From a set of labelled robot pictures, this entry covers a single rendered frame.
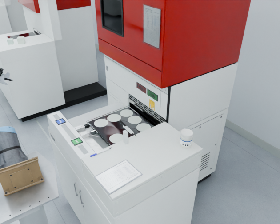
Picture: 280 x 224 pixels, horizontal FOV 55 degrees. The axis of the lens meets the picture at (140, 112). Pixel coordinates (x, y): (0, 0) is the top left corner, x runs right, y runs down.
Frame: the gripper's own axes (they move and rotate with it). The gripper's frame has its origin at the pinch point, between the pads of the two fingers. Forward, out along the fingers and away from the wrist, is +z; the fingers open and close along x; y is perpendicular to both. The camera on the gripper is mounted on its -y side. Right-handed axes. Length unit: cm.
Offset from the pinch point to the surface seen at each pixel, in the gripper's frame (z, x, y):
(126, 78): 77, -12, 43
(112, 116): 77, -28, 15
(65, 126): 47, -43, 0
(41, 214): 55, -68, -50
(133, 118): 90, -33, 21
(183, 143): 111, -79, 31
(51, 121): 38, -36, -2
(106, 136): 74, -50, 7
